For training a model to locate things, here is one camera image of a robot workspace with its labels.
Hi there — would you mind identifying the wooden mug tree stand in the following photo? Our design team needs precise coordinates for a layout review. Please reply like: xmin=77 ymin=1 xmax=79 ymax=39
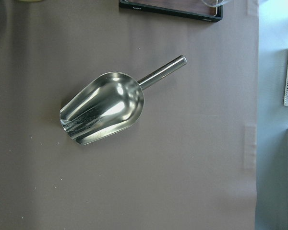
xmin=18 ymin=0 xmax=42 ymax=2

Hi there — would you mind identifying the mirror tray with glasses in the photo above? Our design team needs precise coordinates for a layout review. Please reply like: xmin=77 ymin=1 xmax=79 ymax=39
xmin=118 ymin=0 xmax=223 ymax=23

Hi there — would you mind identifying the metal ice scoop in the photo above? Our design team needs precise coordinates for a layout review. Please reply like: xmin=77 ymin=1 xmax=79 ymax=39
xmin=60 ymin=55 xmax=187 ymax=145

